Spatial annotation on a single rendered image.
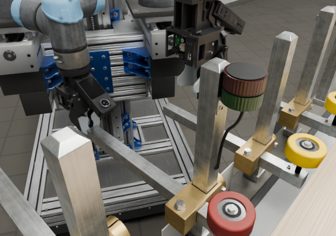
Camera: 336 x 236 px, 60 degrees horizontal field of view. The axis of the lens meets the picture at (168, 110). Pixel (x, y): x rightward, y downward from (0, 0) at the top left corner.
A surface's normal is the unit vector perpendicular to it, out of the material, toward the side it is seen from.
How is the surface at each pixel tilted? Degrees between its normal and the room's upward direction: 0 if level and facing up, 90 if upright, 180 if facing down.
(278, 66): 90
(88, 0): 79
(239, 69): 0
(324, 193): 0
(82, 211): 90
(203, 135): 90
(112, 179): 0
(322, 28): 90
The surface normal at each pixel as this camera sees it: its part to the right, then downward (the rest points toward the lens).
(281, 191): 0.00, -0.82
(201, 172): -0.68, 0.41
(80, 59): 0.68, 0.41
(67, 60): -0.02, 0.56
